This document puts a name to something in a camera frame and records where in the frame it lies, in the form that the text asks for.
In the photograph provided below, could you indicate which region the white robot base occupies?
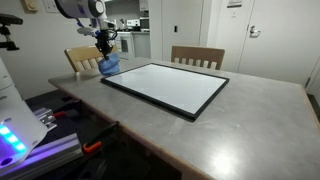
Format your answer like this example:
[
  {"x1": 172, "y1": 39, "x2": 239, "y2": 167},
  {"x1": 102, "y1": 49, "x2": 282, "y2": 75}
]
[{"x1": 0, "y1": 58, "x2": 49, "y2": 174}]

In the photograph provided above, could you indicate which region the white door with lever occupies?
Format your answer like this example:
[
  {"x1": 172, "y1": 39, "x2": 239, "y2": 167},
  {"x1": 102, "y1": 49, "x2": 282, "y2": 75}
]
[{"x1": 237, "y1": 0, "x2": 320, "y2": 86}]

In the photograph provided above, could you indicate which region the white kitchen appliance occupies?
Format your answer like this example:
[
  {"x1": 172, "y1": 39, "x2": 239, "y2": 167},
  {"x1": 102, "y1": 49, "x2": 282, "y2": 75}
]
[{"x1": 114, "y1": 31, "x2": 136, "y2": 62}]

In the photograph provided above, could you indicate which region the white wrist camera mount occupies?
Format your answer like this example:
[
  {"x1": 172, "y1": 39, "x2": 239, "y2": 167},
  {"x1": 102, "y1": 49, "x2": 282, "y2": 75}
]
[{"x1": 77, "y1": 26, "x2": 98, "y2": 38}]

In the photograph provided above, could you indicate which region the black robot stand surface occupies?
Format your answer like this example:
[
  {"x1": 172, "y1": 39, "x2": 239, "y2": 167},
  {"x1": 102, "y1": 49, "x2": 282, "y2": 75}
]
[{"x1": 24, "y1": 89, "x2": 183, "y2": 180}]

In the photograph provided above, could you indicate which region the blue towel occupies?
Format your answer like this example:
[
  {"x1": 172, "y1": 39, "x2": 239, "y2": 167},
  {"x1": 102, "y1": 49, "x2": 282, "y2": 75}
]
[{"x1": 97, "y1": 52, "x2": 121, "y2": 77}]

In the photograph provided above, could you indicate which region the blue gripper cable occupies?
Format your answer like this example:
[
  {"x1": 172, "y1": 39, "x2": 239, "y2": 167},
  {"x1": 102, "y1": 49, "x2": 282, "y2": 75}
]
[{"x1": 75, "y1": 18, "x2": 118, "y2": 41}]

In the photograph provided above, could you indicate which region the wall sign plate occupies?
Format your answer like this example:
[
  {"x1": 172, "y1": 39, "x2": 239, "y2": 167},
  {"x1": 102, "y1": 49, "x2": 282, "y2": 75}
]
[{"x1": 227, "y1": 0, "x2": 244, "y2": 9}]

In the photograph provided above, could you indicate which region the white door with latch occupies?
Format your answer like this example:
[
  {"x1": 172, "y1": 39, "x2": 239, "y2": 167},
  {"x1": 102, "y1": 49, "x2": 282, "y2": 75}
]
[{"x1": 161, "y1": 0, "x2": 205, "y2": 63}]

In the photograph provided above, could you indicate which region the white double switch plate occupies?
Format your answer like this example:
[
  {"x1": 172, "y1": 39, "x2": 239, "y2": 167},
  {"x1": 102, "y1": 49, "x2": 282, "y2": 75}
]
[{"x1": 42, "y1": 0, "x2": 62, "y2": 14}]

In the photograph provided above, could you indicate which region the black camera on mount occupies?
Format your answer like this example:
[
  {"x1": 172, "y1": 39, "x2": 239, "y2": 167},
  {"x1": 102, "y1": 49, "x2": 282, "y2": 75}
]
[{"x1": 0, "y1": 13, "x2": 24, "y2": 53}]

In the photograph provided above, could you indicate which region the black framed whiteboard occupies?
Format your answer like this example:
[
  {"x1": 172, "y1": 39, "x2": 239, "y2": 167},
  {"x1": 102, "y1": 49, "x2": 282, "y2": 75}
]
[{"x1": 100, "y1": 63, "x2": 231, "y2": 123}]

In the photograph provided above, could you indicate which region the microwave oven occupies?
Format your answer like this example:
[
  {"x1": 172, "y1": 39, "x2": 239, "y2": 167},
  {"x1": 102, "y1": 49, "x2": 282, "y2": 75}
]
[{"x1": 138, "y1": 17, "x2": 151, "y2": 33}]

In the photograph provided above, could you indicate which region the short aluminium extrusion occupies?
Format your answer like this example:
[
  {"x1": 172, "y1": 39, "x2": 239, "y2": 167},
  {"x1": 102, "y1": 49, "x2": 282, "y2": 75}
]
[{"x1": 33, "y1": 107, "x2": 58, "y2": 132}]

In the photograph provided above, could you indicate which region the orange and black clamp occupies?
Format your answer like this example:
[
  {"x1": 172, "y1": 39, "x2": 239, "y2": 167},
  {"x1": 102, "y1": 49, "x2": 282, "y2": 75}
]
[
  {"x1": 52, "y1": 99, "x2": 83, "y2": 119},
  {"x1": 82, "y1": 120, "x2": 121, "y2": 155}
]

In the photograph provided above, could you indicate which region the brown wooden chair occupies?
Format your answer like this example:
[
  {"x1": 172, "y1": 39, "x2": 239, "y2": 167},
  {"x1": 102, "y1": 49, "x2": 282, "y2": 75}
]
[{"x1": 170, "y1": 45, "x2": 226, "y2": 71}]

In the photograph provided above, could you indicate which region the beige wall thermostat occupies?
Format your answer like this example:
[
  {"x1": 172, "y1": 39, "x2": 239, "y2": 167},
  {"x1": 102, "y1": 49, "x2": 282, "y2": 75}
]
[{"x1": 21, "y1": 0, "x2": 39, "y2": 14}]

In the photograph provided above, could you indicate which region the light wooden chair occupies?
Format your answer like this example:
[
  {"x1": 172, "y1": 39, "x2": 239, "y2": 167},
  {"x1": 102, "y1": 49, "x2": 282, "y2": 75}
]
[{"x1": 64, "y1": 43, "x2": 122, "y2": 74}]

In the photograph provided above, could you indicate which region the silver door lever handle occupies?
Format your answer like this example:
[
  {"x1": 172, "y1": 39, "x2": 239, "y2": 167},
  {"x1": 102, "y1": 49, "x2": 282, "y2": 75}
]
[{"x1": 249, "y1": 25, "x2": 263, "y2": 38}]

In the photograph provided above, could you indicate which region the long aluminium extrusion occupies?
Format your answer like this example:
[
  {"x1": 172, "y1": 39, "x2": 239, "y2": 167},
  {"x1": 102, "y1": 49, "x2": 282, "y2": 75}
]
[{"x1": 0, "y1": 133, "x2": 84, "y2": 180}]

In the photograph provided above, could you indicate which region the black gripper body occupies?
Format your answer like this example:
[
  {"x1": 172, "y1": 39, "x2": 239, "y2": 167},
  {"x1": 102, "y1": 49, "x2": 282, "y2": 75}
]
[{"x1": 96, "y1": 29, "x2": 112, "y2": 44}]

